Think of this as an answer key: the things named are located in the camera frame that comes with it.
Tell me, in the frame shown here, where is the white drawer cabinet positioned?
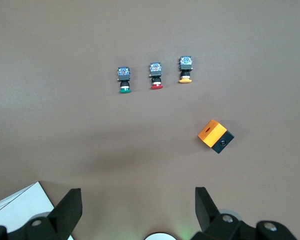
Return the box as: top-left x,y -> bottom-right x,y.
0,181 -> 56,233

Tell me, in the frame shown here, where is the green push button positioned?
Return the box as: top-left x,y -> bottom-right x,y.
116,66 -> 132,95

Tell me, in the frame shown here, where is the orange and black button box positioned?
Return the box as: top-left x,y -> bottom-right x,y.
197,119 -> 235,155

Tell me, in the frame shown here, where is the yellow push button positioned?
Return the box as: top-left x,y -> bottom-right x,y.
177,55 -> 194,84

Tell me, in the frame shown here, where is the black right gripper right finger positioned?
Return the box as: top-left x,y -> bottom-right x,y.
192,186 -> 298,240

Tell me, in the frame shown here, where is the brown table mat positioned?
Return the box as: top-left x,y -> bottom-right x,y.
0,0 -> 300,240

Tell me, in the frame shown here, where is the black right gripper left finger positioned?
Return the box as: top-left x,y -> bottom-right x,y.
0,188 -> 83,240

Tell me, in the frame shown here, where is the red push button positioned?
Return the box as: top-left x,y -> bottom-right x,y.
148,62 -> 164,90

